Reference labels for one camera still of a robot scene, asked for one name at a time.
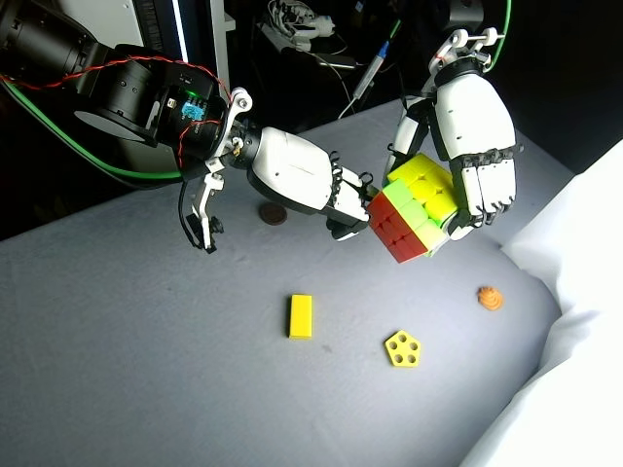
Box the orange swirl toy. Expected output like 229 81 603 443
476 285 505 311

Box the yellow rectangular block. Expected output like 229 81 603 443
287 293 314 341

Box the yellow pentagon block with holes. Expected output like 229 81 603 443
383 329 423 370

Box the white device with cables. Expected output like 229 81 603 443
260 0 338 53

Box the white sheet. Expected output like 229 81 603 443
457 139 623 467

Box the dark chocolate sandwich cookie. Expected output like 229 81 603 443
257 201 289 227

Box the white cabinet panel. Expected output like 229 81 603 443
57 0 238 75

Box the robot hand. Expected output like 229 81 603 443
386 72 520 243
242 126 379 243

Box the grey table cloth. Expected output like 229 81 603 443
0 99 576 467

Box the grey probe with blue end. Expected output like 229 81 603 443
337 40 392 121

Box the colourful puzzle cube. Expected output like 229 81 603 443
365 153 461 265

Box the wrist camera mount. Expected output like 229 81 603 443
183 169 227 256

